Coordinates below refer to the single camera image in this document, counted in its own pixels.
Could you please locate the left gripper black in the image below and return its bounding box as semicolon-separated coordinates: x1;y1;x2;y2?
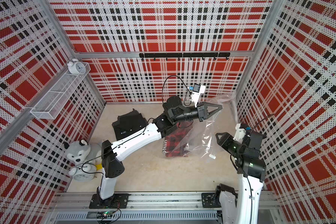
171;101;221;123

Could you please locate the clear plastic vacuum bag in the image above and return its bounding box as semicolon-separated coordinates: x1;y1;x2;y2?
178;92;239;161

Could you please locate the red black plaid shirt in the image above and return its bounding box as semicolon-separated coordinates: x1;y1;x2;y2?
162;127;192;157

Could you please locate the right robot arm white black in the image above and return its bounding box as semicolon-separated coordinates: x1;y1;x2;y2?
216;129;267;224

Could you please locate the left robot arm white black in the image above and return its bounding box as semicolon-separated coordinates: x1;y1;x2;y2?
98;96;223;201

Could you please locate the yellow small block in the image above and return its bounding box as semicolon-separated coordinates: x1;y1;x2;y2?
96;164;103;170

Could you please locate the white alarm clock on floor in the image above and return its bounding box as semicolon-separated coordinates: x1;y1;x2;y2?
68;163;97;182

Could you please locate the grey husky plush toy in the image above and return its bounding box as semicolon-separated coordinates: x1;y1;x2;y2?
63;139;102;165

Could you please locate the white alarm clock on shelf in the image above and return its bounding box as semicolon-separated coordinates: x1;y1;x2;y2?
67;58;86;75

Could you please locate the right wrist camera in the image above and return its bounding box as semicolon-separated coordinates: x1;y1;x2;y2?
233;123;252;144

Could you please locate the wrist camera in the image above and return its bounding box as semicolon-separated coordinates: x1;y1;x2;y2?
188;84;206;107
233;123;252;144

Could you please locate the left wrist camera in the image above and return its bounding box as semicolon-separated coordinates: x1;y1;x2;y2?
188;84;206;107

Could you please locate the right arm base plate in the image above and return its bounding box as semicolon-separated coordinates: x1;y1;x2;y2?
201;193;221;208

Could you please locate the black hook rail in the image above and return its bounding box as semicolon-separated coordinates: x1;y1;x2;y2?
139;52;231;59

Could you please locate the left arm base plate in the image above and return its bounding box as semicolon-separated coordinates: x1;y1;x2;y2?
89;193;129;209

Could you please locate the electronics board with cables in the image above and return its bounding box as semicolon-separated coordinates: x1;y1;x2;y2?
86;210;122;224

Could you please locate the white wire mesh shelf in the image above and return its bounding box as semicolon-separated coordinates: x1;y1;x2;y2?
30;62;91;119

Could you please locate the aluminium mounting rail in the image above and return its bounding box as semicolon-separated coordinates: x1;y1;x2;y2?
49;191;281;212

